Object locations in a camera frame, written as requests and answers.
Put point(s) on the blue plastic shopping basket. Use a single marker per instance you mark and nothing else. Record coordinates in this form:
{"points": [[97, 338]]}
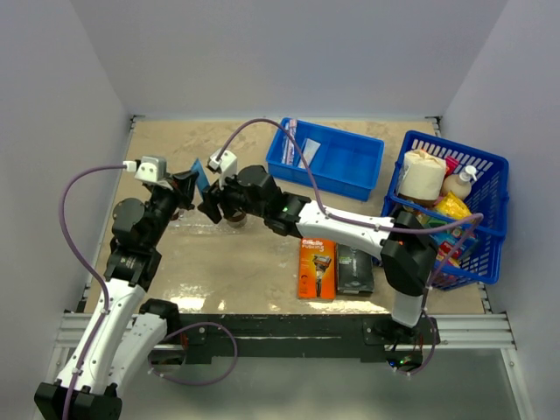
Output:
{"points": [[489, 196]]}

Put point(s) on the green black Gillette razor box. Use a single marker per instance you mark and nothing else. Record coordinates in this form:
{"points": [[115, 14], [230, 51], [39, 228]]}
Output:
{"points": [[354, 269]]}

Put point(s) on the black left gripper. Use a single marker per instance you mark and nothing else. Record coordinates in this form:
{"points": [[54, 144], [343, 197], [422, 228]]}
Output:
{"points": [[181, 188]]}

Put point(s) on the light blue toothpaste tube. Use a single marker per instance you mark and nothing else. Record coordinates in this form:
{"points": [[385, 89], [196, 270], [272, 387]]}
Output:
{"points": [[202, 182]]}

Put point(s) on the lotion pump bottle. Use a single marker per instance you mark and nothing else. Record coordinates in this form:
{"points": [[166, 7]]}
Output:
{"points": [[460, 184]]}

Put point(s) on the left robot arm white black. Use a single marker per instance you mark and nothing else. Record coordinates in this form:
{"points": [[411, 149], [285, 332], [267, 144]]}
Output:
{"points": [[125, 325]]}

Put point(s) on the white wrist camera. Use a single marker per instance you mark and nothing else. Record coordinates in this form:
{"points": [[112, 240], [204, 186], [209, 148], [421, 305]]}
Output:
{"points": [[223, 162], [148, 169]]}

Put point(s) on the pink wrapped toothbrush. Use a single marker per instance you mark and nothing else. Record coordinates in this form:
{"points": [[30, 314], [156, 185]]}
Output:
{"points": [[290, 131]]}

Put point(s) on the glass cup with brown band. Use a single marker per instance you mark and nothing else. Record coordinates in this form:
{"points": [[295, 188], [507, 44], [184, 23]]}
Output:
{"points": [[177, 215]]}

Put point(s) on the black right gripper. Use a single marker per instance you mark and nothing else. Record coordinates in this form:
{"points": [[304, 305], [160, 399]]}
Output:
{"points": [[214, 196]]}

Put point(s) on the white toothpaste tube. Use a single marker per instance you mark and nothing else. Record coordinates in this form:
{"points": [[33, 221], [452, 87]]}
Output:
{"points": [[310, 149]]}

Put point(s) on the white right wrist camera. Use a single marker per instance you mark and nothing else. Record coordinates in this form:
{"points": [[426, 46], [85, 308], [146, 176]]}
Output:
{"points": [[223, 162]]}

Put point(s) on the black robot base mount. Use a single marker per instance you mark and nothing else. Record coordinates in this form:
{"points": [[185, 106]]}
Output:
{"points": [[366, 337]]}

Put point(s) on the pink packet in basket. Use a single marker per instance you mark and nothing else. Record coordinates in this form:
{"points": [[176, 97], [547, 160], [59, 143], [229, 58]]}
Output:
{"points": [[451, 164]]}

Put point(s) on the red blue packet in basket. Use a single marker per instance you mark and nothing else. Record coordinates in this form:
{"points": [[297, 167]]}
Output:
{"points": [[448, 239]]}

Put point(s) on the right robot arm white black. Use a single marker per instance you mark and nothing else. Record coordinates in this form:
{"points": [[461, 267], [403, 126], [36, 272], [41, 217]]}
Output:
{"points": [[406, 252]]}

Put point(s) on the orange Gillette Fusion5 razor box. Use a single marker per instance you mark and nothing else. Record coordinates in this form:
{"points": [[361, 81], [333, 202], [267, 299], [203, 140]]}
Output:
{"points": [[317, 269]]}

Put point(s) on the blue plastic divided bin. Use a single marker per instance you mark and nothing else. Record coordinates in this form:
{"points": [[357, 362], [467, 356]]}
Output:
{"points": [[345, 163]]}

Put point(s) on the yellow snack packet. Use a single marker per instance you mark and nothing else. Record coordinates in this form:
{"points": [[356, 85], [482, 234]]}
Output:
{"points": [[452, 207]]}

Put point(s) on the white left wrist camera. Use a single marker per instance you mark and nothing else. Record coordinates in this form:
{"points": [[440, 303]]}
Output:
{"points": [[148, 169]]}

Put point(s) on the beige wrapped roll package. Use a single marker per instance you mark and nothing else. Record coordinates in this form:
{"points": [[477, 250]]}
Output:
{"points": [[421, 176]]}

